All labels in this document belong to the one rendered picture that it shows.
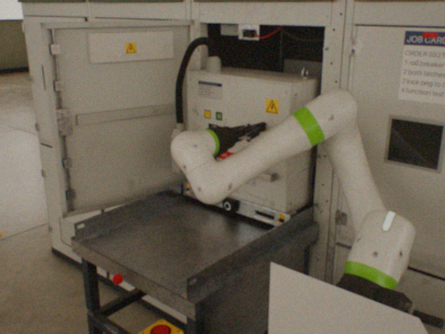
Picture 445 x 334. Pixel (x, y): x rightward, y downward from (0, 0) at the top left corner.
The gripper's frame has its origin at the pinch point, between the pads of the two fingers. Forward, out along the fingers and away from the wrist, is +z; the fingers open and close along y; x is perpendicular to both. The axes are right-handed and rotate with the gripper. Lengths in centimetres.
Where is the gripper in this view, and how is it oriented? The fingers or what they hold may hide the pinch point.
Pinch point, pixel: (257, 128)
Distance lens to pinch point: 170.8
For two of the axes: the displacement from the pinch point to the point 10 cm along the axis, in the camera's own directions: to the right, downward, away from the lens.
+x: 0.0, -9.5, -3.2
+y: 7.6, 2.1, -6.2
